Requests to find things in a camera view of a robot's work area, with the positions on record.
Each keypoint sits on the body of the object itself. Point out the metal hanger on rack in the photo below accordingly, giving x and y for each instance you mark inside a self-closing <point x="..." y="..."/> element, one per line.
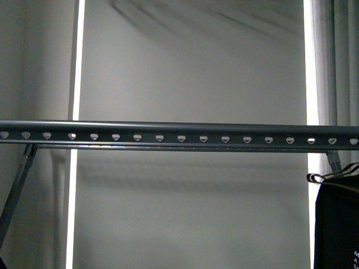
<point x="320" y="179"/>

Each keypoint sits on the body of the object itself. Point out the grey rack right leg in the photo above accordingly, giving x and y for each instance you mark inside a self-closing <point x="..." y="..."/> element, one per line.
<point x="334" y="160"/>

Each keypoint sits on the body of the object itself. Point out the grey rack leg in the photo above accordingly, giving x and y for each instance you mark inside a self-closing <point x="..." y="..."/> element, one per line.
<point x="334" y="160"/>
<point x="16" y="189"/>

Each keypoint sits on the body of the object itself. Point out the grey rack left leg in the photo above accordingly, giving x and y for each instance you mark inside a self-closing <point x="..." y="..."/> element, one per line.
<point x="16" y="189"/>

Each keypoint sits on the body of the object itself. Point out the black printed t-shirt on rack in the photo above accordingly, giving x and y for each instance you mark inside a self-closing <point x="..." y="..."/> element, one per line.
<point x="336" y="225"/>

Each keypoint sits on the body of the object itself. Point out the grey window curtain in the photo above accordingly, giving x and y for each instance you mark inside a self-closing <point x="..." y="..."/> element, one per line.
<point x="336" y="60"/>

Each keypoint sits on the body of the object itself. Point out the grey perforated rack top rail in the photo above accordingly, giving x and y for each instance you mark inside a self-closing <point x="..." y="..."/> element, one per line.
<point x="202" y="137"/>

